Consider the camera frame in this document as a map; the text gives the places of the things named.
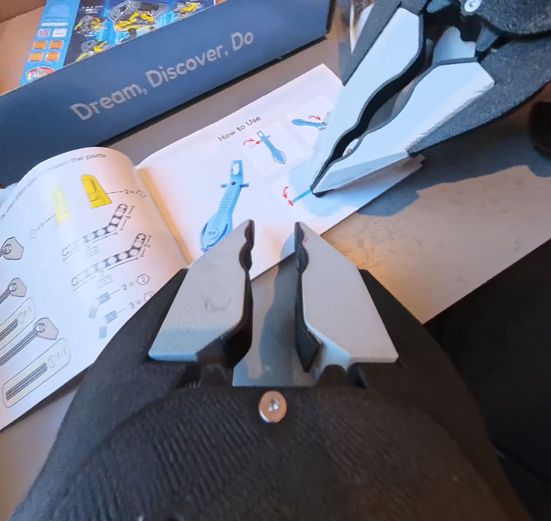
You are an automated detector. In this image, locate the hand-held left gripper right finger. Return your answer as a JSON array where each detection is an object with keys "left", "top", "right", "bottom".
[{"left": 294, "top": 221, "right": 399, "bottom": 374}]

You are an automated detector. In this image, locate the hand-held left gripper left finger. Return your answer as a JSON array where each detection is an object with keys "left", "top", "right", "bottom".
[{"left": 148, "top": 219, "right": 256, "bottom": 363}]

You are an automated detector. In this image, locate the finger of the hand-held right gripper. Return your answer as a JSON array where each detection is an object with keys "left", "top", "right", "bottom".
[
  {"left": 311, "top": 5, "right": 427, "bottom": 197},
  {"left": 321, "top": 26, "right": 496, "bottom": 196}
]

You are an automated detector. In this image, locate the printed instruction booklet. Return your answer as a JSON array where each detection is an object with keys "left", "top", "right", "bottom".
[{"left": 0, "top": 63, "right": 426, "bottom": 432}]

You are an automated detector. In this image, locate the blue robot kit box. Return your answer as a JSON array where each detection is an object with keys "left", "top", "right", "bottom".
[{"left": 0, "top": 0, "right": 337, "bottom": 186}]

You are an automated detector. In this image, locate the grey desk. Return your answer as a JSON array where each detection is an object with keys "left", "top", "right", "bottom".
[{"left": 0, "top": 30, "right": 551, "bottom": 448}]

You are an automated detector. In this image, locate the person's black garment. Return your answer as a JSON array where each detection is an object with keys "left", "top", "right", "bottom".
[{"left": 424, "top": 241, "right": 551, "bottom": 521}]

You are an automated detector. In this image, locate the blue printed leaflet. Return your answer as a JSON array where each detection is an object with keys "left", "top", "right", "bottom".
[{"left": 19, "top": 0, "right": 217, "bottom": 88}]

